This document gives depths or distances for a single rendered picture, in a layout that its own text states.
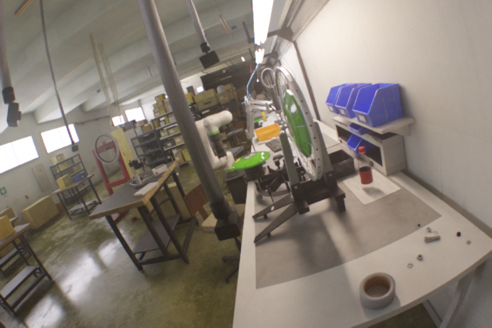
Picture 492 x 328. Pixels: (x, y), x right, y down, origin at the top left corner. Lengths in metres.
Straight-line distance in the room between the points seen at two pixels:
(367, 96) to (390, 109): 0.20
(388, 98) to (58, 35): 4.94
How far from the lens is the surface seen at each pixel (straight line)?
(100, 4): 4.42
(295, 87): 0.83
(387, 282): 0.77
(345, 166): 1.42
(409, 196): 1.17
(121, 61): 7.95
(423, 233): 0.97
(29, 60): 5.72
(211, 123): 1.77
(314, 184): 1.16
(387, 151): 1.31
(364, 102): 1.34
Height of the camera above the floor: 1.56
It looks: 12 degrees down
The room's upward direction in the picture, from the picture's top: 19 degrees counter-clockwise
